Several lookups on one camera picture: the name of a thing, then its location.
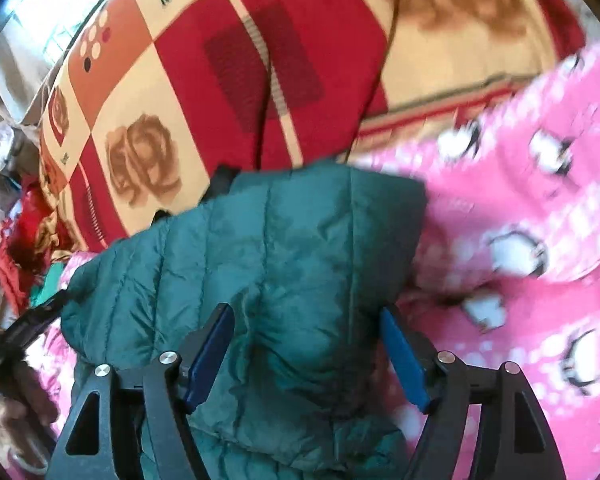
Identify rose print patchwork quilt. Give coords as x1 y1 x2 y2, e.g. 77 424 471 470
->
36 0 587 257

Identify beige curtain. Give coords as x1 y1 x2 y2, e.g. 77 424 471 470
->
0 22 83 133

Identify teal cloth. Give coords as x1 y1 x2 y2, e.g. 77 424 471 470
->
29 260 68 310

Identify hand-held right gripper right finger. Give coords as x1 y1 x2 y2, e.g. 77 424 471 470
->
379 305 567 480

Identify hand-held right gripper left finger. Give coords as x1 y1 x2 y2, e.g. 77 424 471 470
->
45 302 237 480

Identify pink penguin blanket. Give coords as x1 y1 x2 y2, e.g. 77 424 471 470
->
30 40 600 480

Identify green quilted jacket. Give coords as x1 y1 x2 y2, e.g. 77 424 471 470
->
60 159 428 480

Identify thin black cable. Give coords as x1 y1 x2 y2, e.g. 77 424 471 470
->
254 0 407 172

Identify red clothes pile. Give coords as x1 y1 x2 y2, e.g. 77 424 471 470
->
0 175 77 312

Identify window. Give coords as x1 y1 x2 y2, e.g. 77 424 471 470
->
7 0 113 63

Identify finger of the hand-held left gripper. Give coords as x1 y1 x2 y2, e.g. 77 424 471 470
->
2 289 77 341

